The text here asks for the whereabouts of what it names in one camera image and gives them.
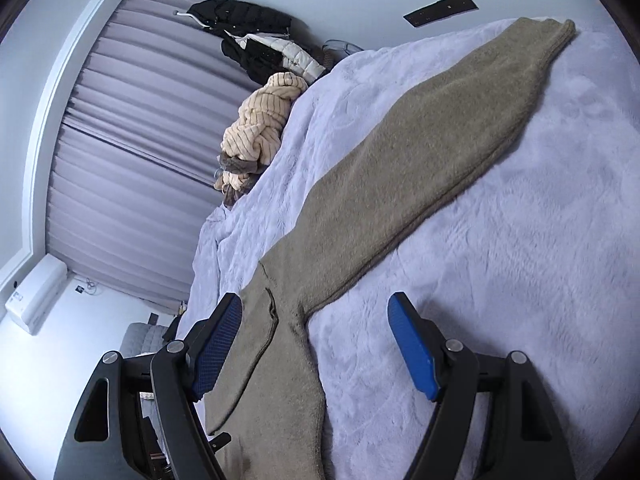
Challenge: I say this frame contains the white air conditioner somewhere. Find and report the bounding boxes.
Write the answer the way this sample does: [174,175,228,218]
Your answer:
[4,255,68,336]

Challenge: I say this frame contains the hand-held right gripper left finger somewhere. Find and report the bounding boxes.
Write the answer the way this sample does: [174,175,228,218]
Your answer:
[52,291,244,480]

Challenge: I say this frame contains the black wall panel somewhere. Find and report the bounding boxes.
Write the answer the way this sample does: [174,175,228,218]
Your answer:
[403,0,480,28]

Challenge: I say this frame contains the black hanging jacket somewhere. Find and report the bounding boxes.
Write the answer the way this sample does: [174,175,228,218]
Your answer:
[186,0,292,37]

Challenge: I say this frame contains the black garment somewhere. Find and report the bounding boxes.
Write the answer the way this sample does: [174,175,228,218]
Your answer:
[221,35,282,86]

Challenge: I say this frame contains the white puffer jacket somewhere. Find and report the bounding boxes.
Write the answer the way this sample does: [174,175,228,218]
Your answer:
[234,32,327,84]

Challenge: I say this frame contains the white clothes hook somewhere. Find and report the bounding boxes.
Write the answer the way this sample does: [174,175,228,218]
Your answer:
[174,9,207,29]

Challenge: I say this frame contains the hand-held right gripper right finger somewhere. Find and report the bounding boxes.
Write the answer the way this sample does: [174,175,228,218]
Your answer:
[387,291,576,480]

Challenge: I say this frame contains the grey pleated curtain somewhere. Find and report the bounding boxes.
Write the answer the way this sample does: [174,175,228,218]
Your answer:
[45,0,326,313]

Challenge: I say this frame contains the beige striped garment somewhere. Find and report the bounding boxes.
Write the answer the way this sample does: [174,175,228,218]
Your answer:
[214,72,310,192]

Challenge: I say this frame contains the wire hanger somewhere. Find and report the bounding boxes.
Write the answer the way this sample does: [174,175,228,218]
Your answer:
[322,39,364,57]

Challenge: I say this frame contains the pale lavender plush blanket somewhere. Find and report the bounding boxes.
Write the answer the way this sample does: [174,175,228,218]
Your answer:
[187,17,640,480]

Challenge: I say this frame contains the grey upholstered chair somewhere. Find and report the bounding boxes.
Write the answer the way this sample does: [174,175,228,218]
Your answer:
[119,322,172,358]

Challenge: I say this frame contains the olive knit sweater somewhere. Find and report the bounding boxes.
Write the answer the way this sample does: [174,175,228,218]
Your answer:
[204,16,577,480]

